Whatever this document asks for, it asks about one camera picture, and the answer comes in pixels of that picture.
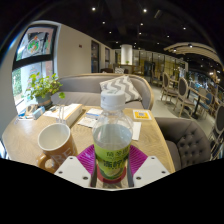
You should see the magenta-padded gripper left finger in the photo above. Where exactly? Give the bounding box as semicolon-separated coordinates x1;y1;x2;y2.
54;143;98;189

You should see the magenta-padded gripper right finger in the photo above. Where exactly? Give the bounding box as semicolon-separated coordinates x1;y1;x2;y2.
125;143;171;189

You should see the clear green-labelled drink bottle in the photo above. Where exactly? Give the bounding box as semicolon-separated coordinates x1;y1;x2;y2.
92;89;134;183

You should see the brown mug white inside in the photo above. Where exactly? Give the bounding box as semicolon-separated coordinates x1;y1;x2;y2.
36;122;78;174

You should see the white paper napkin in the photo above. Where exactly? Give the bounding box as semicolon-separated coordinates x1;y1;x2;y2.
131;121;143;141

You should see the grey tufted armchair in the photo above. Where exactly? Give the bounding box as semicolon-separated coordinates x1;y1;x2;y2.
154;116;213;173

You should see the white printed leaflet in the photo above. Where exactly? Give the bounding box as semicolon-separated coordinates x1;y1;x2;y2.
77;116;98;129

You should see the yellow card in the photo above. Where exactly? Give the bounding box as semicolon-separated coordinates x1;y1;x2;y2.
132;109;153;121

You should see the white tissue box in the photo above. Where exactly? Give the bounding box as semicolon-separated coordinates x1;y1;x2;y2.
43;103;83;128

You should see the small white blue card box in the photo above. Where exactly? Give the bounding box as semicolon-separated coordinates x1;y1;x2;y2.
85;108;104;119

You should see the small light blue box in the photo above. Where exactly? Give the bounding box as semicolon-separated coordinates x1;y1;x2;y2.
32;105;46;120

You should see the grey upholstered sofa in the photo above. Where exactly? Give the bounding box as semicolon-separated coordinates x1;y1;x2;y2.
51;73;155;110

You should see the group of dining chairs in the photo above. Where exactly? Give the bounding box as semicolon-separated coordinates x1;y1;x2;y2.
159;71;224;161

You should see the grey white chevron cushion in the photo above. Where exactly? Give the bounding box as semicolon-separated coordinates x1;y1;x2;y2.
99;74;143;103

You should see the green potted plant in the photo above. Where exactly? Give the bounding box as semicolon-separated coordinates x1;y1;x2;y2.
25;72;66;108

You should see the large window with decals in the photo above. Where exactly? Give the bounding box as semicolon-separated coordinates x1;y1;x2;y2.
11;23;58;114

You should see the group of ceiling lights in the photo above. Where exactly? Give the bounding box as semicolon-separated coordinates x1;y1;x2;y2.
89;5;214;54

